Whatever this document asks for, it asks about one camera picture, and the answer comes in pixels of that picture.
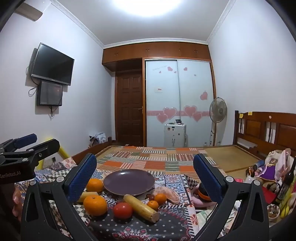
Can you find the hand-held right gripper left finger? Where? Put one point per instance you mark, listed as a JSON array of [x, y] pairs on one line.
[[82, 178]]

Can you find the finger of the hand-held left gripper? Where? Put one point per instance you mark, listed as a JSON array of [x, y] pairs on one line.
[[27, 139], [46, 148]]

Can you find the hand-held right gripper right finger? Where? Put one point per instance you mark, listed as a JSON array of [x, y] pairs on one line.
[[207, 178]]

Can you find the large orange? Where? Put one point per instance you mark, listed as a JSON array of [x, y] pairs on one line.
[[94, 185], [95, 205]]

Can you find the yellow sugarcane piece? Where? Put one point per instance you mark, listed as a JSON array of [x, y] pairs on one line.
[[89, 195], [141, 207]]

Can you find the pomelo wedge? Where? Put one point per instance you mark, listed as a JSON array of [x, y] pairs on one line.
[[170, 195]]

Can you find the purple plate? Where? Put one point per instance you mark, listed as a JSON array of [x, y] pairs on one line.
[[128, 182]]

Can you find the small tangerine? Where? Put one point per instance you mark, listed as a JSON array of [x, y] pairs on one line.
[[160, 198], [152, 205]]

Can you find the person's left hand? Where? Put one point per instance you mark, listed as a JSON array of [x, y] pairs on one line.
[[17, 201]]

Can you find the yellow foam tube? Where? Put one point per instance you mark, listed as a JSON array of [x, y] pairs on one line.
[[64, 154]]

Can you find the pink plush toy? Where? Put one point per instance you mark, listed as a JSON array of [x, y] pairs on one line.
[[200, 201]]

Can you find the wooden bed footboard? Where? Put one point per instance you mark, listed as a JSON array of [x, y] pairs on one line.
[[92, 150]]

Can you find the straw bed mat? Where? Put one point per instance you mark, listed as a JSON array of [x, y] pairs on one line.
[[233, 157]]

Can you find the pile of clothes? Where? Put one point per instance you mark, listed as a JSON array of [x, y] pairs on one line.
[[98, 138]]

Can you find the white plastic bottle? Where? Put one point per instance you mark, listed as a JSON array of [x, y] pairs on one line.
[[251, 178]]

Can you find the red tomato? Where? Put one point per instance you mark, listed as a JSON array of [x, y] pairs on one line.
[[122, 210]]

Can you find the small white cabinet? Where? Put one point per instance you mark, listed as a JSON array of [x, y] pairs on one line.
[[174, 136]]

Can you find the striped patchwork blanket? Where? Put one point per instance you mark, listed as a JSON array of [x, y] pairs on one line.
[[157, 160]]

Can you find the patterned patchwork cloth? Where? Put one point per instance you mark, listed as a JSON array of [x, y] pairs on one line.
[[171, 220]]

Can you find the small dark red fruit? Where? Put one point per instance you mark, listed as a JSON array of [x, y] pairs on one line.
[[151, 197]]

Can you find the standing fan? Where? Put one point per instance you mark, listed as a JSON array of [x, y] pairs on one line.
[[217, 108]]

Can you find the small glass jar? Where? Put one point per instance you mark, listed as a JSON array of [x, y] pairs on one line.
[[273, 211]]

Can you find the dark wine bottle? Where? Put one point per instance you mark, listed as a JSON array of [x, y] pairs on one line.
[[285, 185]]

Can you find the wooden bed headboard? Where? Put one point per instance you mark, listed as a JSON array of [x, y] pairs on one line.
[[277, 129]]

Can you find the brown wooden door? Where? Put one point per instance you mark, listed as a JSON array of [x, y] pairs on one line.
[[129, 106]]

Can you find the frosted sliding wardrobe door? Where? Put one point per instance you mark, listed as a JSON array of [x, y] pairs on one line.
[[195, 81], [160, 92]]

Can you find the wooden wardrobe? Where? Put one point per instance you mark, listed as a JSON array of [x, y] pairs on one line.
[[129, 53]]

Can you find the round ceiling light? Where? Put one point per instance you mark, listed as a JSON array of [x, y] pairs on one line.
[[145, 7]]

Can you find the small wall monitor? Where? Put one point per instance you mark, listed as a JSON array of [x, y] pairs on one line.
[[50, 93]]

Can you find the black wall television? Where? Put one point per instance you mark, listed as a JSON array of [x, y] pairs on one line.
[[53, 63]]

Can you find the wall air conditioner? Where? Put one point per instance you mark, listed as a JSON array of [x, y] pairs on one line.
[[29, 10]]

